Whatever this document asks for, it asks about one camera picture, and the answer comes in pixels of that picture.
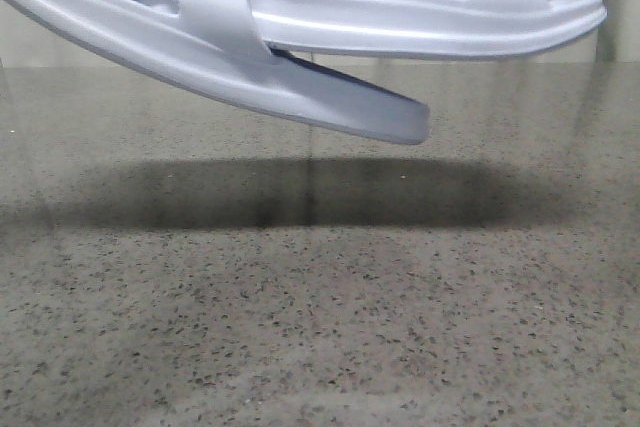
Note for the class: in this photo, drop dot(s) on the light blue slipper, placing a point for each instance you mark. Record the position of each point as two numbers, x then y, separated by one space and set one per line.
425 29
213 48

